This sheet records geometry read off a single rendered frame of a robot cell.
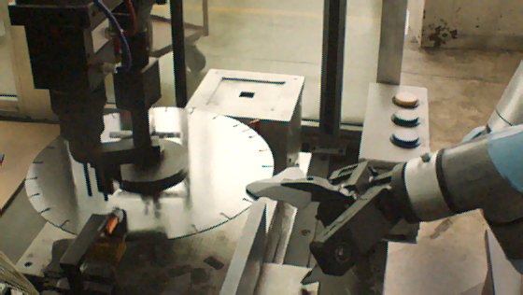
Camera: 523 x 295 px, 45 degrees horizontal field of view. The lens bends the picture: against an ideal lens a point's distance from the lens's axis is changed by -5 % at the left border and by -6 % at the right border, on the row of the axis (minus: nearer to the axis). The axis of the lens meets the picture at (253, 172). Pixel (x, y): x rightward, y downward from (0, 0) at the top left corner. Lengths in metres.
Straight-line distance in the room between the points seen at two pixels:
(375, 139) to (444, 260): 1.26
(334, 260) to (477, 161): 0.18
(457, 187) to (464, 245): 1.65
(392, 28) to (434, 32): 2.74
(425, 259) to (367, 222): 1.54
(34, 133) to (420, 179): 0.93
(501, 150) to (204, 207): 0.35
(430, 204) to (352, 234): 0.09
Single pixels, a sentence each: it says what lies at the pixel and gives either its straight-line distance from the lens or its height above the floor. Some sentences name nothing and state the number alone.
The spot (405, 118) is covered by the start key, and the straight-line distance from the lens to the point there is 1.11.
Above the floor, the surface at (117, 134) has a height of 1.00.
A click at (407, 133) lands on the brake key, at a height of 0.91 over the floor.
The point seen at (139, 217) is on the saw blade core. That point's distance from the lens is 0.79.
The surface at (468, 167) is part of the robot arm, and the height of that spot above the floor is 1.06.
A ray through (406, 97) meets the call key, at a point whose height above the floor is 0.91.
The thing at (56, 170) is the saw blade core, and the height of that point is 0.95.
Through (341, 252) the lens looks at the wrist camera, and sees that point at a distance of 0.71.
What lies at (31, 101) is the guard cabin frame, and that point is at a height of 0.79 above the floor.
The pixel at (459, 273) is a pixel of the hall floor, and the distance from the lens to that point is 2.24.
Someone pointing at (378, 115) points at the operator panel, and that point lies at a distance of 1.13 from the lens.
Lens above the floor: 1.41
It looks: 32 degrees down
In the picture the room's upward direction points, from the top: straight up
